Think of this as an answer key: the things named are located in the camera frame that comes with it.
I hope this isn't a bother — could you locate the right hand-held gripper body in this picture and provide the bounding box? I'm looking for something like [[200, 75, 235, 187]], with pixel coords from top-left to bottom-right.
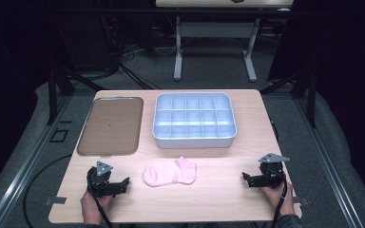
[[255, 152, 291, 190]]

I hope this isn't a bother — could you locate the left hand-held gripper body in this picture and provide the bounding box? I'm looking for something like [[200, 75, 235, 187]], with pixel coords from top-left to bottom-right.
[[86, 161, 122, 200]]

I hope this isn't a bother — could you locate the pink sock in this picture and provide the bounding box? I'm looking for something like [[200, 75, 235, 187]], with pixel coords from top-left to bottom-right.
[[142, 156, 198, 188]]

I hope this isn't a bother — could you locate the brown flat tray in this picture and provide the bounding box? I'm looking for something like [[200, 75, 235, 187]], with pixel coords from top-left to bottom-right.
[[76, 96, 144, 157]]

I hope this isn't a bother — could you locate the white divided storage box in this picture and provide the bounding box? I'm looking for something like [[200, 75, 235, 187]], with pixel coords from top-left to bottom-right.
[[151, 91, 238, 149]]

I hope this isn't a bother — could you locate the black metal stand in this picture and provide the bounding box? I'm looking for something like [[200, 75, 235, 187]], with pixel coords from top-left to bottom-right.
[[259, 60, 318, 129], [46, 60, 107, 126]]

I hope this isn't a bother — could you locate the white desk with metal legs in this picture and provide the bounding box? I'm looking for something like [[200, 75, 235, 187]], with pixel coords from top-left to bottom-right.
[[155, 0, 295, 83]]

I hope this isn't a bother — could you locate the left hand-held gripper cable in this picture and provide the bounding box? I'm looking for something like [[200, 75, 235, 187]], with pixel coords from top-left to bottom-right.
[[86, 184, 114, 228]]

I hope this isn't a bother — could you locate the hand-held gripper cable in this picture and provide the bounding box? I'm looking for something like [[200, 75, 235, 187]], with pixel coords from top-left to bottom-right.
[[86, 184, 114, 228], [271, 170, 289, 228]]

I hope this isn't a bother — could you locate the right hand-held gripper cable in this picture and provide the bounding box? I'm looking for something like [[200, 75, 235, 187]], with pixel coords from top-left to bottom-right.
[[271, 170, 289, 228]]

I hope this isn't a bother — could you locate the grey table bracket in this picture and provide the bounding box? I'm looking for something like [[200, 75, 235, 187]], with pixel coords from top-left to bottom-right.
[[43, 196, 67, 207], [292, 196, 311, 206]]

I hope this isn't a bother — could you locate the aluminium floor rail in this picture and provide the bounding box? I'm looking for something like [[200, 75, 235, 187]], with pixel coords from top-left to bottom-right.
[[294, 94, 365, 228], [0, 94, 74, 228]]

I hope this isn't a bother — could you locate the black cable on floor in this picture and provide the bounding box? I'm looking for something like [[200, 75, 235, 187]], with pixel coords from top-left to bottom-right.
[[22, 153, 74, 228]]

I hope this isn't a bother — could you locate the bundle of black cables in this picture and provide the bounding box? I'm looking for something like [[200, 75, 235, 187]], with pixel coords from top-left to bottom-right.
[[99, 13, 163, 90]]

